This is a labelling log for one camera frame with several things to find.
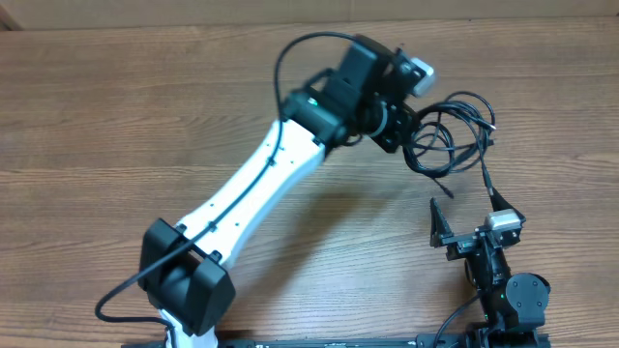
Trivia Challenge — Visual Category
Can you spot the thin black cable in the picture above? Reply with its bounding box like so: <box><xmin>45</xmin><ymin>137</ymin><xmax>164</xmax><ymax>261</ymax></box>
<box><xmin>405</xmin><ymin>120</ymin><xmax>456</xmax><ymax>199</ymax></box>

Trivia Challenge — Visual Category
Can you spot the thick black cable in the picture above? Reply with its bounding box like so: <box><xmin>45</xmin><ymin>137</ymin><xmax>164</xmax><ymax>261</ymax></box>
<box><xmin>401</xmin><ymin>91</ymin><xmax>497</xmax><ymax>197</ymax></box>

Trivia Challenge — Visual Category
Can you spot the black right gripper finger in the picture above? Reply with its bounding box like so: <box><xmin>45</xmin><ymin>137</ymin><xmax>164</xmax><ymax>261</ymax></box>
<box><xmin>488</xmin><ymin>188</ymin><xmax>526</xmax><ymax>223</ymax></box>
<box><xmin>429</xmin><ymin>198</ymin><xmax>454</xmax><ymax>247</ymax></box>

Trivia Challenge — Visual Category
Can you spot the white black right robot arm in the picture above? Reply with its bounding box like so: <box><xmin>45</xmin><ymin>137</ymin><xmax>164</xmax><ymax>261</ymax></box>
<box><xmin>429</xmin><ymin>191</ymin><xmax>551</xmax><ymax>348</ymax></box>

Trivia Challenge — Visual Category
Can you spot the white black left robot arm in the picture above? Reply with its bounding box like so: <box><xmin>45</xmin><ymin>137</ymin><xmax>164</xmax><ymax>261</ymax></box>
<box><xmin>137</xmin><ymin>35</ymin><xmax>434</xmax><ymax>347</ymax></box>

